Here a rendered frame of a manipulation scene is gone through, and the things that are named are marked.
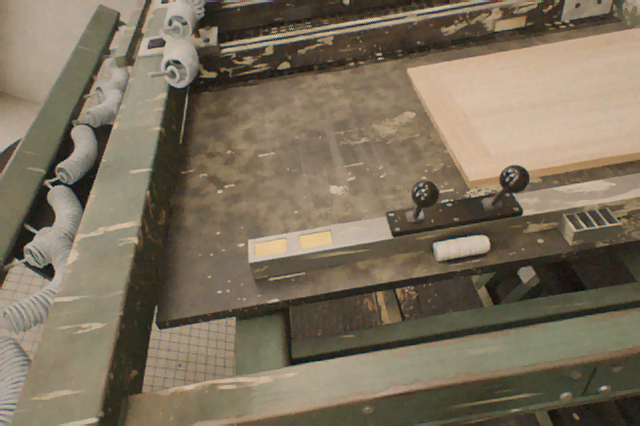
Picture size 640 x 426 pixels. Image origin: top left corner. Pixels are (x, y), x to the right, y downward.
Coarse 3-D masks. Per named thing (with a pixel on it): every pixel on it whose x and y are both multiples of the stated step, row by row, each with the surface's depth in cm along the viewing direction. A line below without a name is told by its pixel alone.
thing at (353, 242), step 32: (544, 192) 79; (576, 192) 78; (608, 192) 77; (352, 224) 79; (384, 224) 78; (480, 224) 76; (512, 224) 77; (544, 224) 78; (288, 256) 75; (320, 256) 76; (352, 256) 77; (384, 256) 78
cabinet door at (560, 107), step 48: (528, 48) 118; (576, 48) 116; (624, 48) 113; (432, 96) 108; (480, 96) 106; (528, 96) 104; (576, 96) 102; (624, 96) 100; (480, 144) 93; (528, 144) 92; (576, 144) 90; (624, 144) 88
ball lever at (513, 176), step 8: (512, 168) 66; (520, 168) 65; (504, 176) 66; (512, 176) 65; (520, 176) 65; (528, 176) 66; (504, 184) 66; (512, 184) 65; (520, 184) 65; (504, 192) 70; (512, 192) 67; (488, 200) 76; (496, 200) 74; (488, 208) 76; (496, 208) 76
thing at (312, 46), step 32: (192, 0) 117; (480, 0) 129; (512, 0) 127; (544, 0) 126; (576, 0) 127; (608, 0) 128; (288, 32) 129; (320, 32) 128; (352, 32) 125; (384, 32) 126; (416, 32) 127; (448, 32) 128; (480, 32) 129; (224, 64) 126; (256, 64) 127; (288, 64) 129
